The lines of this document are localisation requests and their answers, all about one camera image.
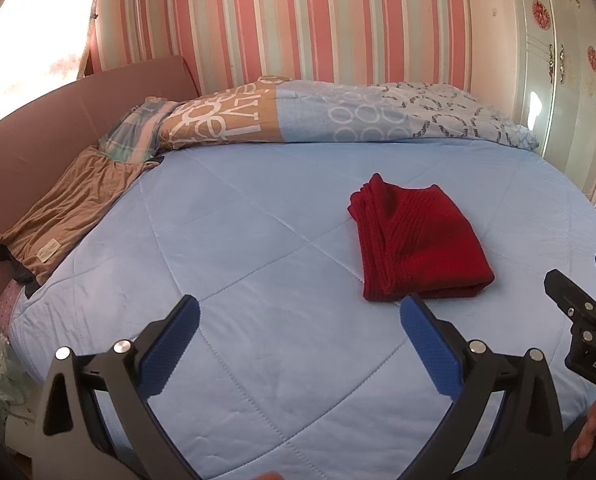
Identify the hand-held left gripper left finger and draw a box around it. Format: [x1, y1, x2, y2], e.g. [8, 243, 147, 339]
[33, 294, 201, 480]

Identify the plaid pastel cloth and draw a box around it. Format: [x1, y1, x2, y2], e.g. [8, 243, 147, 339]
[98, 97, 184, 163]

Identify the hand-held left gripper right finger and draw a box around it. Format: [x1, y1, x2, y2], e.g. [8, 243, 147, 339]
[399, 294, 579, 480]

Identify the patterned blue and tan duvet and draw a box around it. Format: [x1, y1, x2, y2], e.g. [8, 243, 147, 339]
[158, 76, 540, 152]

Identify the black cloth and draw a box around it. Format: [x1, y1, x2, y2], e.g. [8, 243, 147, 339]
[0, 245, 44, 298]

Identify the white wardrobe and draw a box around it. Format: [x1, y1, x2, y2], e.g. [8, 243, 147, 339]
[503, 0, 596, 211]

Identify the pink padded headboard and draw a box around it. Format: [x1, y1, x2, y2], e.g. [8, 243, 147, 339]
[0, 55, 201, 306]

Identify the red knit sweater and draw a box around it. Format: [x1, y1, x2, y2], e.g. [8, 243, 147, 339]
[348, 172, 495, 303]

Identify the white floral fabric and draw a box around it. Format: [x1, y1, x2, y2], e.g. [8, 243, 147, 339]
[0, 310, 44, 461]

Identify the pink dotted sheet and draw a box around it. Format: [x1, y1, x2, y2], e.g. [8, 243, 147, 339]
[0, 280, 26, 331]

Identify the light blue quilted bedspread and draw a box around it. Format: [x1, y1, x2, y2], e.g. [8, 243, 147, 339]
[5, 140, 596, 480]

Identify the brown cloth garment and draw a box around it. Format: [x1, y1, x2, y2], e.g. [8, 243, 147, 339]
[0, 145, 166, 286]

